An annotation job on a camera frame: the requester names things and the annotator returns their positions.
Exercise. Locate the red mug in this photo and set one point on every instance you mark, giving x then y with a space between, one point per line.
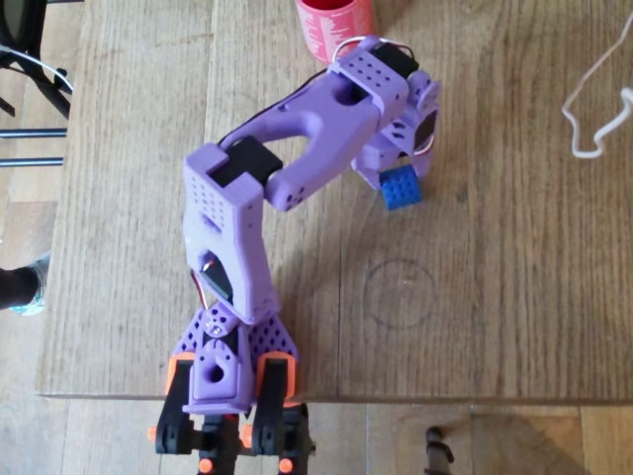
336 22

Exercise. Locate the black office chair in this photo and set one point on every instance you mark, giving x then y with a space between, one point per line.
20 29

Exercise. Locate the purple robot arm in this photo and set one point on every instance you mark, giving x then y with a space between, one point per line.
222 213

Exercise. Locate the black orange table clamp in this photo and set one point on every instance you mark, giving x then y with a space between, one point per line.
272 406
173 406

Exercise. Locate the dark metal rod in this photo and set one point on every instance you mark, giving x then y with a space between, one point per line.
32 161
34 133

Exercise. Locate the blue toy brick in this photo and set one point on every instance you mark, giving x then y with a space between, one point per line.
401 190

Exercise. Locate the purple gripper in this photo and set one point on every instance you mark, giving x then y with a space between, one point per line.
372 167

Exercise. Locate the person's foot dark sock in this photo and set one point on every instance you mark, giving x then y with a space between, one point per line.
20 289

